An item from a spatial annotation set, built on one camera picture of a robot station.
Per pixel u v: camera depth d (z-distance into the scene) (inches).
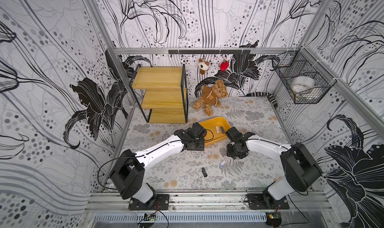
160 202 28.9
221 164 33.7
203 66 36.6
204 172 32.3
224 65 37.6
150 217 28.2
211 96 42.6
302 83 28.1
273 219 27.5
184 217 27.6
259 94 46.7
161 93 38.9
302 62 33.7
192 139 23.4
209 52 37.2
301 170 17.3
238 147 26.2
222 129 39.6
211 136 38.7
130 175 16.5
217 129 38.9
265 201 25.9
